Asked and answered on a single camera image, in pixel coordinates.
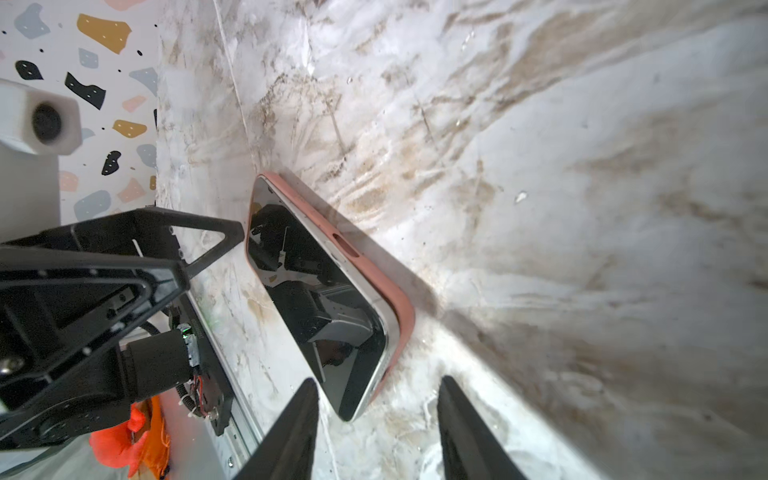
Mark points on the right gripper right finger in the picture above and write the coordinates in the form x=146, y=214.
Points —
x=469, y=448

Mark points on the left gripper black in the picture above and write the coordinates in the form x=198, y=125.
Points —
x=62, y=314

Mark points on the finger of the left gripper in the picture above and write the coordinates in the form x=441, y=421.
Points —
x=149, y=231

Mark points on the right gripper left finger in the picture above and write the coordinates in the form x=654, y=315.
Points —
x=287, y=451

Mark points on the silver edged phone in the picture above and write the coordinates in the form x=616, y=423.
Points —
x=318, y=300

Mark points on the pink phone case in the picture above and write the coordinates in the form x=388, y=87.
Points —
x=372, y=276

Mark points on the orange cloth outside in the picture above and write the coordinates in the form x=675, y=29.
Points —
x=142, y=443

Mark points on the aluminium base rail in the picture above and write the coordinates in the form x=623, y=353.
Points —
x=225, y=455

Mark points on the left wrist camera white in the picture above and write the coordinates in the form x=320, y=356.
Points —
x=37, y=128

